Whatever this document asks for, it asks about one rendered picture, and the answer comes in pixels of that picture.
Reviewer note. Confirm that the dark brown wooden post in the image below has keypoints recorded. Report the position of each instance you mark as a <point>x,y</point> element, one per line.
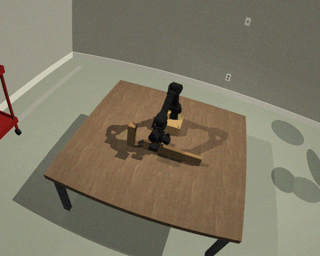
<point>131,137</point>

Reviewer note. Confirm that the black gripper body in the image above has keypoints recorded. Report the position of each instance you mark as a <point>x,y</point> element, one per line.
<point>155,145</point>

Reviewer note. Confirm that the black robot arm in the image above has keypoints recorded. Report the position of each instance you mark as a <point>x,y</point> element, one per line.
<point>171,103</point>

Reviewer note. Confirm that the brown wooden rail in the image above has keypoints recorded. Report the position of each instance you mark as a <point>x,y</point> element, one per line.
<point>175,153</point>

